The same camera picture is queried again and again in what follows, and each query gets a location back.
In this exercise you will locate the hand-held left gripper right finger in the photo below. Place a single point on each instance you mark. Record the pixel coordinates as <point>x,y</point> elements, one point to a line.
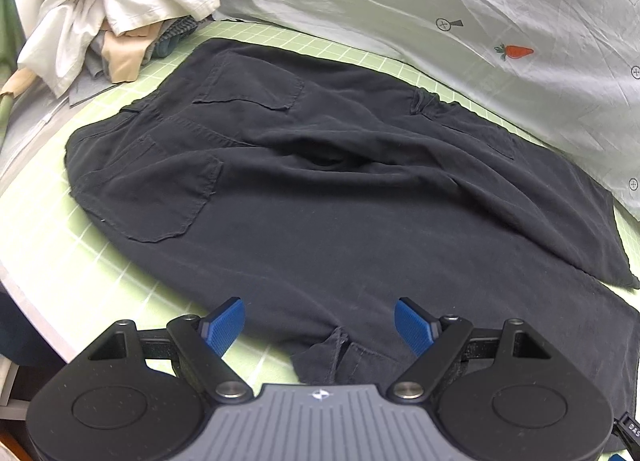
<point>411,325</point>

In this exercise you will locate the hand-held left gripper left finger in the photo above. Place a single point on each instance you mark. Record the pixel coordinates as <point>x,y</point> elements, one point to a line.
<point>227,321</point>

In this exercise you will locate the black pants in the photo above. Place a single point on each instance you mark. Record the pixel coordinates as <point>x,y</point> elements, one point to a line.
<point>320,191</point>

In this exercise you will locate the green grid cutting mat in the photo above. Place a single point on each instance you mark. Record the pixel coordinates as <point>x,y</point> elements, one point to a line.
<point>65,221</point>

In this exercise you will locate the grey cloth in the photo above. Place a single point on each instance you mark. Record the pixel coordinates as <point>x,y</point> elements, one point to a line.
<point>80,91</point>

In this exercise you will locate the beige garment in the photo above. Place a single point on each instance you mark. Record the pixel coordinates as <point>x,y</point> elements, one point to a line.
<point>125,53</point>

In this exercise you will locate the grey-blue garment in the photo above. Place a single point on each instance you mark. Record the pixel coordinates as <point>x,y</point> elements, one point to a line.
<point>172,33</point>

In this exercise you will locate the white printed bed sheet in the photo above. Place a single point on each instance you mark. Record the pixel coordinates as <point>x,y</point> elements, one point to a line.
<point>450,26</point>

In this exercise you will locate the white shirt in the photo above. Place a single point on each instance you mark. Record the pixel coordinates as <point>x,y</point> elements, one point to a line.
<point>100,1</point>

